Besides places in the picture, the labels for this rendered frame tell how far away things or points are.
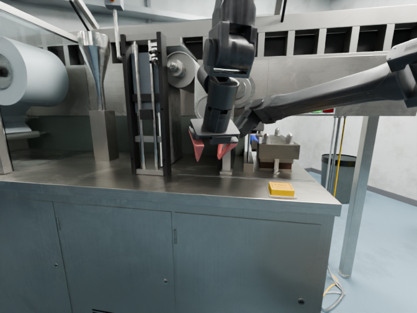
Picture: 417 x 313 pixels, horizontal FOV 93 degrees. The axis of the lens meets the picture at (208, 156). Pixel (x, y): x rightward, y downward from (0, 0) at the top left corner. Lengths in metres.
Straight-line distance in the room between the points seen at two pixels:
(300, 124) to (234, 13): 3.84
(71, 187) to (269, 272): 0.76
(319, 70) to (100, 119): 1.18
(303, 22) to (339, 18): 0.17
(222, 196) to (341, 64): 0.97
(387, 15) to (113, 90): 1.52
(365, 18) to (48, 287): 1.95
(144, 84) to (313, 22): 0.91
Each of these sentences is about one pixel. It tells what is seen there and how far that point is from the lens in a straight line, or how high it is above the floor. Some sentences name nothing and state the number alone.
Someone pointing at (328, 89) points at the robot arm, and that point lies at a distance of 0.54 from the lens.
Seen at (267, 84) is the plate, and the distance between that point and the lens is 1.22.
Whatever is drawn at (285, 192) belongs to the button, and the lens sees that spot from 0.67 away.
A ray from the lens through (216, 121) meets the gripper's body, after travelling 0.42.
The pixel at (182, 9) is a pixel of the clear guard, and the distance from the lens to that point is 1.35.
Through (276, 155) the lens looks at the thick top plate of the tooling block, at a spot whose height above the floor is 0.98.
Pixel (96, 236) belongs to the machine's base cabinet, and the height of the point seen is 0.68.
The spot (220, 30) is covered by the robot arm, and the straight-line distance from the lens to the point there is 0.37.
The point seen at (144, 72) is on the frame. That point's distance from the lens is 0.89.
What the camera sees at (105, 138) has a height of 1.03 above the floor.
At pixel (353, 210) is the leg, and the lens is 1.68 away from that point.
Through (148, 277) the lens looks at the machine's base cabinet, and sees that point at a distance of 0.94.
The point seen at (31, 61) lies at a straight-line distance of 1.35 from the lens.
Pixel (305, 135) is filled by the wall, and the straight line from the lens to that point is 4.28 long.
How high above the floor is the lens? 1.15
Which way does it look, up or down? 12 degrees down
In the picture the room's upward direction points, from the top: straight up
